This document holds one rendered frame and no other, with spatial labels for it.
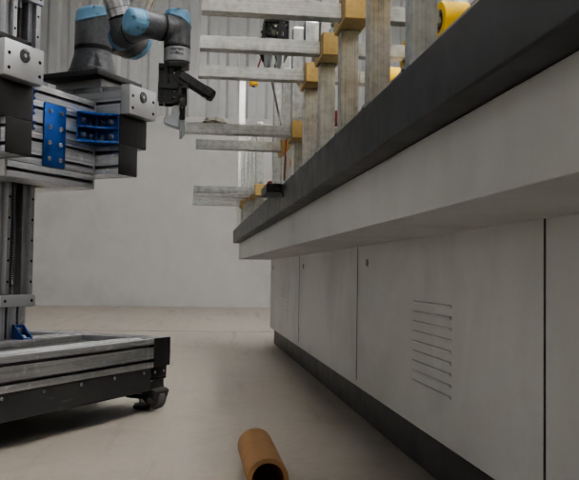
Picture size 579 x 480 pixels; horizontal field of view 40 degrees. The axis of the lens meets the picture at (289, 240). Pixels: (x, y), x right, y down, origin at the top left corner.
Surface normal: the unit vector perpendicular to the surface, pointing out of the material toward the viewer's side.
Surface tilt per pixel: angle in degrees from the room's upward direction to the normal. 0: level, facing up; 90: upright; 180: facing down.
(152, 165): 90
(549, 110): 90
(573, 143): 90
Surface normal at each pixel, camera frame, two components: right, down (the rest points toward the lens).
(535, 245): -0.99, -0.02
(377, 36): 0.13, -0.04
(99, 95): -0.42, -0.04
